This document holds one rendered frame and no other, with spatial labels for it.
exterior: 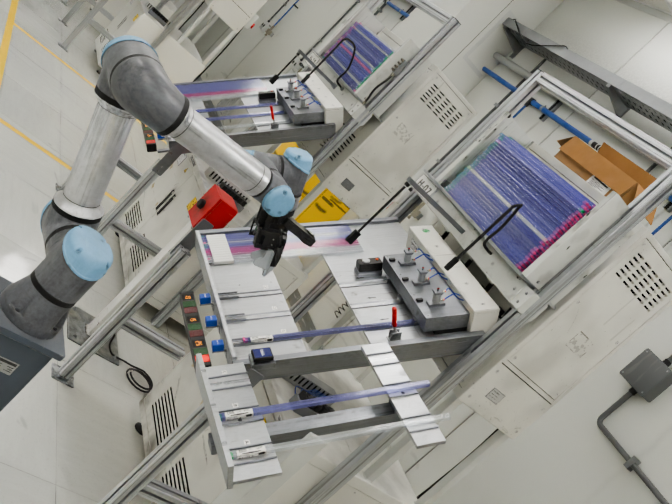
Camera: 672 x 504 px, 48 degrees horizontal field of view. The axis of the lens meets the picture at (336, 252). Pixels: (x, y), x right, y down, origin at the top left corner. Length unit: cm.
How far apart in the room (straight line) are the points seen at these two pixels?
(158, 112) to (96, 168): 26
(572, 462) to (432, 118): 164
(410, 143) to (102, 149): 199
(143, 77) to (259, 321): 82
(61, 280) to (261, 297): 69
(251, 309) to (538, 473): 191
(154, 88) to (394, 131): 199
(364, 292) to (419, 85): 136
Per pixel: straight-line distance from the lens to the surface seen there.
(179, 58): 648
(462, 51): 541
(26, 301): 176
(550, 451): 367
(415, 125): 344
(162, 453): 204
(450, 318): 212
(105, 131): 171
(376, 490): 243
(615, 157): 289
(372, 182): 348
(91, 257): 170
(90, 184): 176
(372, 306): 220
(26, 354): 180
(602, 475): 352
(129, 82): 157
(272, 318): 212
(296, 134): 327
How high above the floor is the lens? 143
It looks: 10 degrees down
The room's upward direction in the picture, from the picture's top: 46 degrees clockwise
